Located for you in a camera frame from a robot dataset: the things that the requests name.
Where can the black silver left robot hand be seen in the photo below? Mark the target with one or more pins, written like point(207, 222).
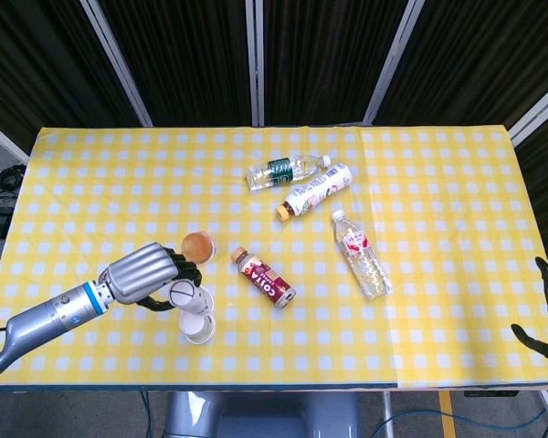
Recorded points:
point(141, 274)

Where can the paper cup with line mark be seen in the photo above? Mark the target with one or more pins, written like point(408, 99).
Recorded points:
point(182, 294)

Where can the paper cup with green flower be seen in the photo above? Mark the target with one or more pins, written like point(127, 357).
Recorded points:
point(191, 325)

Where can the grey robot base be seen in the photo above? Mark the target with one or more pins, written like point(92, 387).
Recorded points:
point(256, 415)

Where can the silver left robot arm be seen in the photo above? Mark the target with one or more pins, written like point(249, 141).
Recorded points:
point(45, 317)

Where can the orange jelly cup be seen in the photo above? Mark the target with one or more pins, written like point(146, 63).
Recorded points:
point(198, 246)

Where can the yellow white checkered tablecloth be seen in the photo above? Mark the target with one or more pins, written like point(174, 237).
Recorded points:
point(119, 182)

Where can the red Costa coffee bottle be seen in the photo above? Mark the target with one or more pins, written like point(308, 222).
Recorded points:
point(265, 280)

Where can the clear bottle with green label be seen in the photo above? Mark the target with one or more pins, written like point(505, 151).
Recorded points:
point(281, 171)

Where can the white table leg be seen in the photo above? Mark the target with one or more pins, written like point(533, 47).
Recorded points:
point(387, 415)

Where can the white milk tea bottle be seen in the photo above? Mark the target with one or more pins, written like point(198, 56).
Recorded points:
point(315, 189)

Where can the clear bottle with red label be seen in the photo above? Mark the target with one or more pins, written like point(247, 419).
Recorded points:
point(361, 255)

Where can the white partition post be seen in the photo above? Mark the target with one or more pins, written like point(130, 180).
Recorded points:
point(536, 116)
point(390, 68)
point(119, 64)
point(4, 139)
point(256, 64)

